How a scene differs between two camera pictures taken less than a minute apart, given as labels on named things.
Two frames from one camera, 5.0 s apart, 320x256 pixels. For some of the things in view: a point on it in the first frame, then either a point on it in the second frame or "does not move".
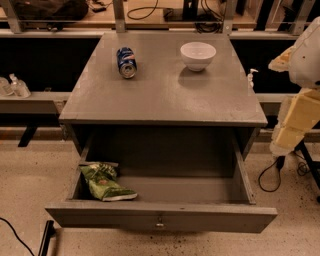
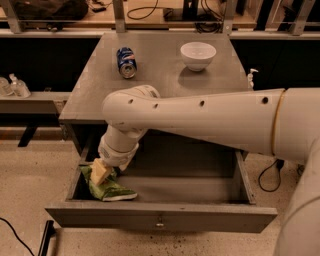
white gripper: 307,61 → 115,155
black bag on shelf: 52,10 does not move
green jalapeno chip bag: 103,182 does not move
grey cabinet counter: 163,85 does not move
